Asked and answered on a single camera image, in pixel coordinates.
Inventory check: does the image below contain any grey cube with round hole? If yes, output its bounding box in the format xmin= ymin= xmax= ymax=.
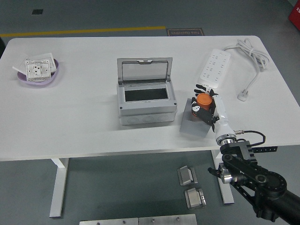
xmin=180 ymin=97 xmax=211 ymax=138

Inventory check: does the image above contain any grey metal plate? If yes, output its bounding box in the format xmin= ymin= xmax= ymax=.
xmin=79 ymin=217 xmax=139 ymax=225
xmin=138 ymin=213 xmax=197 ymax=225

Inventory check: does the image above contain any purple shallow bowl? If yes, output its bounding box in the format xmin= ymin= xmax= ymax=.
xmin=16 ymin=58 xmax=60 ymax=85

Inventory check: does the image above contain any grey enclosure box clear lid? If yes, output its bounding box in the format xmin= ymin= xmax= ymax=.
xmin=116 ymin=57 xmax=178 ymax=126

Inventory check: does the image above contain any small metal block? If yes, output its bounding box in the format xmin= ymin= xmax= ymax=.
xmin=184 ymin=187 xmax=207 ymax=210
xmin=177 ymin=165 xmax=199 ymax=187

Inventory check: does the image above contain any black table control panel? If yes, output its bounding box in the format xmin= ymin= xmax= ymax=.
xmin=251 ymin=146 xmax=278 ymax=152

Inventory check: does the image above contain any white power strip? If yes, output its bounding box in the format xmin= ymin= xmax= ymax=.
xmin=198 ymin=48 xmax=232 ymax=89

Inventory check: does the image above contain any white wall socket panel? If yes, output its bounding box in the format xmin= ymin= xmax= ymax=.
xmin=24 ymin=60 xmax=53 ymax=83

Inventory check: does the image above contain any white power cord with plug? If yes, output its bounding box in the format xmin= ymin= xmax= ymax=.
xmin=222 ymin=38 xmax=270 ymax=102

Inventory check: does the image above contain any brown floor sign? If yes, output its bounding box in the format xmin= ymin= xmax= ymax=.
xmin=166 ymin=28 xmax=204 ymax=37

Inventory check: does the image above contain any orange cylinder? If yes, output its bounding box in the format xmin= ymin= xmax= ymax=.
xmin=191 ymin=93 xmax=213 ymax=117

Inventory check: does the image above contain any white table leg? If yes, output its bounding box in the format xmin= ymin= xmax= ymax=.
xmin=49 ymin=158 xmax=70 ymax=218
xmin=210 ymin=150 xmax=235 ymax=204

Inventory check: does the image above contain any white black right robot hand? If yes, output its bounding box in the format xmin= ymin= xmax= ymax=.
xmin=190 ymin=83 xmax=236 ymax=141

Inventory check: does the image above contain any red box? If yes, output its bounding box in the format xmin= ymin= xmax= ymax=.
xmin=288 ymin=6 xmax=300 ymax=28

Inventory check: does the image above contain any white paper card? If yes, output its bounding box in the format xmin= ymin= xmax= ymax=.
xmin=25 ymin=52 xmax=58 ymax=73

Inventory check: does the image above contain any white narrow strip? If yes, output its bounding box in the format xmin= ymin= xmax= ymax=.
xmin=12 ymin=66 xmax=26 ymax=76

